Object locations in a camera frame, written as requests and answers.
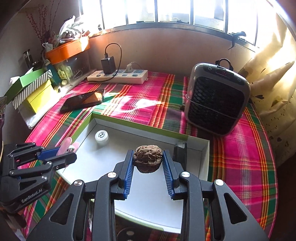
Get pink plastic clip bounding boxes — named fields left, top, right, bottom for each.
left=56, top=137, right=80, bottom=156

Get white round bottle cap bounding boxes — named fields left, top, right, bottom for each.
left=95, top=130, right=109, bottom=146

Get black rectangular device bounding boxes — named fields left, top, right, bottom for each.
left=173, top=142, right=187, bottom=171

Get green white cardboard tray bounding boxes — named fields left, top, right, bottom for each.
left=59, top=114, right=210, bottom=233

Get yellow box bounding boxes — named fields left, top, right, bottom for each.
left=23, top=80, right=56, bottom=114

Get plaid pink green cloth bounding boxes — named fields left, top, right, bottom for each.
left=27, top=72, right=278, bottom=236

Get black smartphone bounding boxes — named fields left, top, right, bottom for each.
left=60, top=89, right=105, bottom=113

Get green box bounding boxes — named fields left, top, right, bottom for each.
left=5, top=68, right=46, bottom=104

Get striped box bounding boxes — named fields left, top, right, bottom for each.
left=12, top=70, right=53, bottom=109

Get orange tray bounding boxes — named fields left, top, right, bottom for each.
left=45, top=37, right=90, bottom=65

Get white power strip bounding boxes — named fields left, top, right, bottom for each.
left=87, top=70, right=148, bottom=84

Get grey portable fan heater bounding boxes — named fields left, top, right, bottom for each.
left=184, top=58, right=251, bottom=136

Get cream heart curtain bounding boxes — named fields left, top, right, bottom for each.
left=239, top=14, right=295, bottom=167

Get black charger with cable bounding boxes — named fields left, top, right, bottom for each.
left=101, top=43, right=122, bottom=82

